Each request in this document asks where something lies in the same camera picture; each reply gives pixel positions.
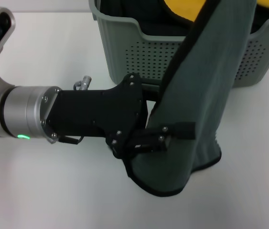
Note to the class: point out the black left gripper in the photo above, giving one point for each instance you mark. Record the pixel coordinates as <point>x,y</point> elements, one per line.
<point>96,112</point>

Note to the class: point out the grey-green perforated storage box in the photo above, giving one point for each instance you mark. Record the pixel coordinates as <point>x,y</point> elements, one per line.
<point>124,43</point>

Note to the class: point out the green and yellow towel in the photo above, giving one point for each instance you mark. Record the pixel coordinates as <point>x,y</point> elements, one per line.
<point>196,95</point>

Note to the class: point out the white and silver left arm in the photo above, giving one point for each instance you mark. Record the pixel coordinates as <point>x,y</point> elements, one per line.
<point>19,112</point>

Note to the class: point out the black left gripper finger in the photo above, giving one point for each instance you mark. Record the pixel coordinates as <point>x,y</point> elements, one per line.
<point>182,131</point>

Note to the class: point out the yellow towel with black edge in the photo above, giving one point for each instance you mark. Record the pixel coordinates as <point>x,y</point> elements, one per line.
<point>182,9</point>

